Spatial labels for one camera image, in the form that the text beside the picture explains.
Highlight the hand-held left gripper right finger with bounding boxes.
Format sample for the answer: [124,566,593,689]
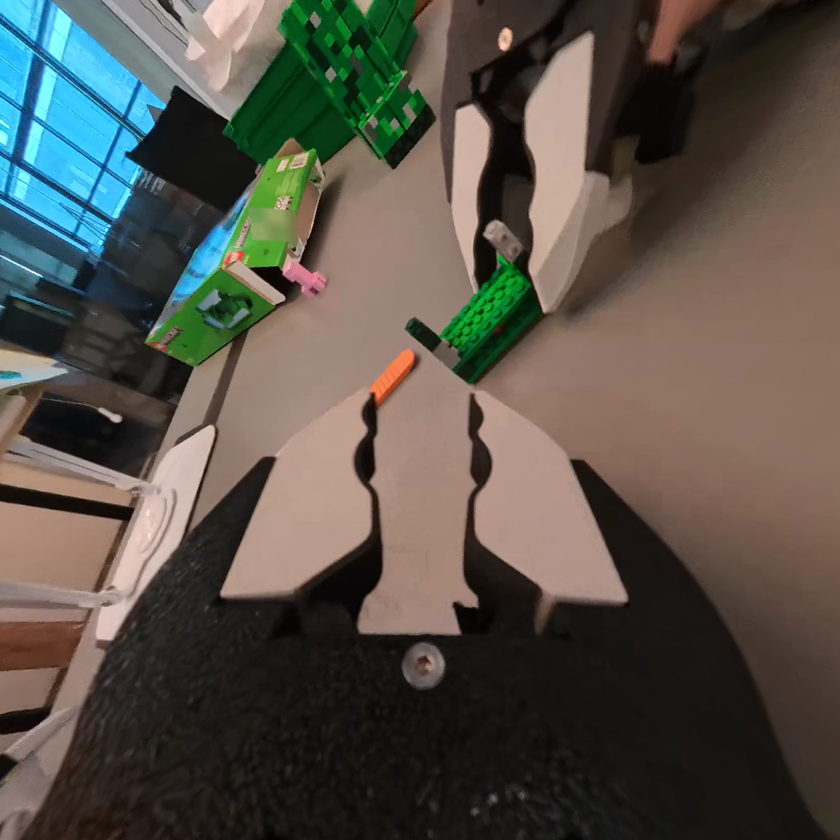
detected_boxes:
[463,390,630,608]

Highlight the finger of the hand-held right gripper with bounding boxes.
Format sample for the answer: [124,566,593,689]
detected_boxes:
[450,104,503,294]
[523,31,636,315]

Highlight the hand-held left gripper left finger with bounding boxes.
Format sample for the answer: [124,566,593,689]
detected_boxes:
[218,388,383,601]

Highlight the small light grey lego brick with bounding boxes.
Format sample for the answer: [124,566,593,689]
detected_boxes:
[482,220,526,258]

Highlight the green lego assembly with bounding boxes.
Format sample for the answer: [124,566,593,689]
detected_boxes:
[405,252,546,386]

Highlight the large green lego creeper model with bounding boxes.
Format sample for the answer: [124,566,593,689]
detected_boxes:
[279,0,437,168]

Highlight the pink lego pig figure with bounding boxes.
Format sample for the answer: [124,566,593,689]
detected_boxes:
[282,260,328,298]

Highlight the green lego set box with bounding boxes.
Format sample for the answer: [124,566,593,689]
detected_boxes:
[146,150,326,367]

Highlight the white book stand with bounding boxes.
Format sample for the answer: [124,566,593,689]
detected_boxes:
[0,423,217,651]

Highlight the orange brick separator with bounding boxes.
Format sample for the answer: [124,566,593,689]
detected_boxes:
[369,349,416,404]

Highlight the green storage bin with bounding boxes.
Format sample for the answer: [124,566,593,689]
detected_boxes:
[223,0,421,165]

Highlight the white plastic bag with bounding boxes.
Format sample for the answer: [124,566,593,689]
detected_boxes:
[185,0,293,93]

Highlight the black panel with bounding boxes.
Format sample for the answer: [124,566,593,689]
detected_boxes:
[125,85,232,198]

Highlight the glass window wall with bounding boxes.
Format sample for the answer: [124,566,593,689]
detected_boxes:
[0,0,168,260]

